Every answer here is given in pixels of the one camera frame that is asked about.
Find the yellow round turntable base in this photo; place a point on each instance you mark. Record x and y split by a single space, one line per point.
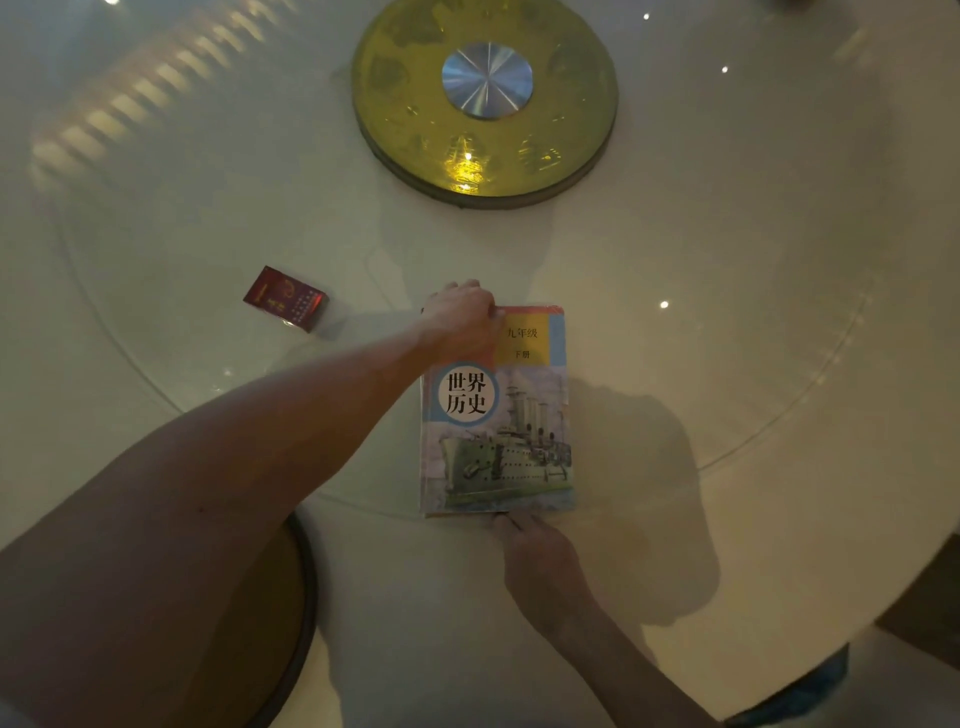
420 112

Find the red cigarette pack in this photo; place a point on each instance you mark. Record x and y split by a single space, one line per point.
286 298

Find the person's right hand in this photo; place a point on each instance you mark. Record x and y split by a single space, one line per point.
541 574

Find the person's right forearm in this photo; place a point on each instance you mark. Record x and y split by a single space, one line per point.
622 675

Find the textbook with warship cover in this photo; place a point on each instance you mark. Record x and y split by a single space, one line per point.
499 427

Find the brown round stool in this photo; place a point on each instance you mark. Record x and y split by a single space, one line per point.
259 622

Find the silver metal hub disc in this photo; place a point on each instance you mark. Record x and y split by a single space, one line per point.
487 80

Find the person's left thumb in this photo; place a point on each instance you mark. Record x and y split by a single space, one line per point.
496 311

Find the person's left forearm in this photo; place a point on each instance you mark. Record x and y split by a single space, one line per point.
225 480

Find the person's left hand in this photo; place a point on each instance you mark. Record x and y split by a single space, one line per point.
457 319

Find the person's right fingers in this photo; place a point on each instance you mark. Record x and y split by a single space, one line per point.
517 523

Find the person's blue trousers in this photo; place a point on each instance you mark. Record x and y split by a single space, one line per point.
799 694

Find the round glass turntable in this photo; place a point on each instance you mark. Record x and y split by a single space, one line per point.
675 247

